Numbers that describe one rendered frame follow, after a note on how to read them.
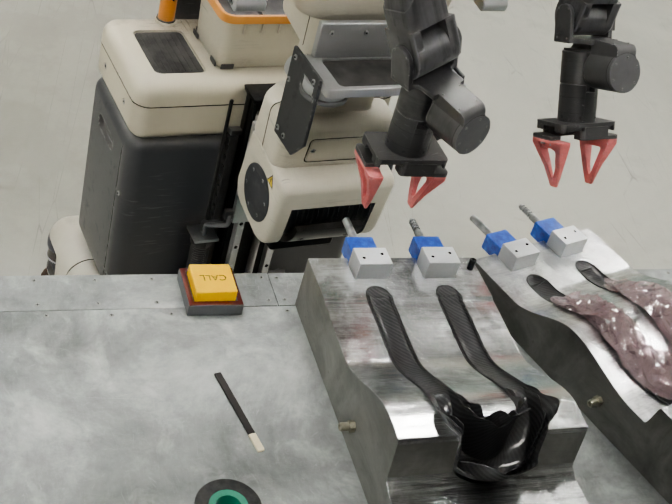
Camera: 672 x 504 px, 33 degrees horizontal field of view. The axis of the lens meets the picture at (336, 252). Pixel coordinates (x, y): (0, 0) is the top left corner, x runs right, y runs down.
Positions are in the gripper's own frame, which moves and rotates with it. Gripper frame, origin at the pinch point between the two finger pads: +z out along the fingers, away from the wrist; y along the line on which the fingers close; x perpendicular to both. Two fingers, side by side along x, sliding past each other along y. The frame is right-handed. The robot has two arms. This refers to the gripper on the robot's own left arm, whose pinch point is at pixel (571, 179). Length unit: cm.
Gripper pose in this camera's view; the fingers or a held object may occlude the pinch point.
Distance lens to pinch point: 179.9
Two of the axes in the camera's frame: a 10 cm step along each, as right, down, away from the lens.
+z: -0.2, 9.7, 2.6
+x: -4.8, -2.4, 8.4
